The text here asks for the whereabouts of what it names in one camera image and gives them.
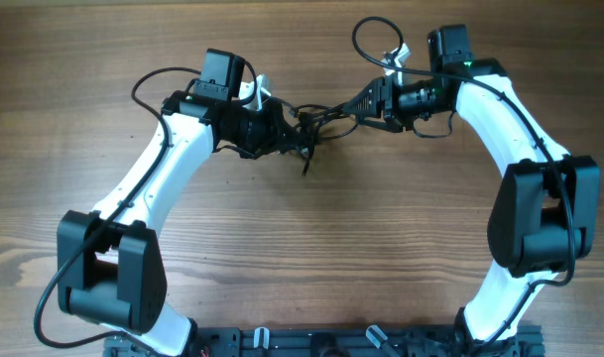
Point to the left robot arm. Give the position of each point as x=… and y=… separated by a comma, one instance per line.
x=110, y=268

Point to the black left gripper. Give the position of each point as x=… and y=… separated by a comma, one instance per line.
x=277, y=127

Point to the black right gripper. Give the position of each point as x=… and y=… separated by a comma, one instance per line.
x=381, y=88

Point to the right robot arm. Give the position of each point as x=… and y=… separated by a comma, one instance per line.
x=543, y=218

